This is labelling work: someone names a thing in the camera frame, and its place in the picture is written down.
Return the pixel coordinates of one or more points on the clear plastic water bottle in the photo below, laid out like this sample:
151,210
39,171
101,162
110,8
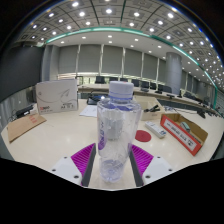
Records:
118,133

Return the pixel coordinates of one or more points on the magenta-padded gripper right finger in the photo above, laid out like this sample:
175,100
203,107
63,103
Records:
143,160

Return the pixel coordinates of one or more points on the small white printed box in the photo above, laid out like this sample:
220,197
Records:
155,129

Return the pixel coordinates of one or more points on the beige open tray box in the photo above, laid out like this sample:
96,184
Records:
148,115

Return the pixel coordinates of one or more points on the grey round column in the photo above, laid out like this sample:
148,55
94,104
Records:
174,73

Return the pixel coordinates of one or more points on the black clip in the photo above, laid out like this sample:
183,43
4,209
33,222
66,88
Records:
152,108

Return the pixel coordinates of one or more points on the row of black office chairs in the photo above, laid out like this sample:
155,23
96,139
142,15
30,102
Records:
145,84

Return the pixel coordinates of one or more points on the flat round red coaster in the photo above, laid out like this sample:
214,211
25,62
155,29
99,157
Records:
144,136

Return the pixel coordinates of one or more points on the open red-edged cardboard box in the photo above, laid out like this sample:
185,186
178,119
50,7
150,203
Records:
180,135

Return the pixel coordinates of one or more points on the teal board eraser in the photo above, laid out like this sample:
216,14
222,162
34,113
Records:
185,126

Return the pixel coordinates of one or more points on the black box device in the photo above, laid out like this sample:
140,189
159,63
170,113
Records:
24,111

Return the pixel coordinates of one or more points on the round ceiling lights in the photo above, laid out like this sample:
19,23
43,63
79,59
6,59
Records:
108,11

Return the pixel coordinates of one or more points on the long curved conference desk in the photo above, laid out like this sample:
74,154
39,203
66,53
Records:
93,88

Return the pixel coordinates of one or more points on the flat brown cardboard piece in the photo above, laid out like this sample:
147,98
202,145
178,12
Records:
24,126

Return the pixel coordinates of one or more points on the white printed carton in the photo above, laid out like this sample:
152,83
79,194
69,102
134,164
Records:
56,96

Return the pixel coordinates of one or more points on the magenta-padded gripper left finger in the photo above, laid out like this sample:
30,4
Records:
83,160

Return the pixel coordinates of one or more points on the white paper sheet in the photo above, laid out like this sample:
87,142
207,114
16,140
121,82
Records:
89,111

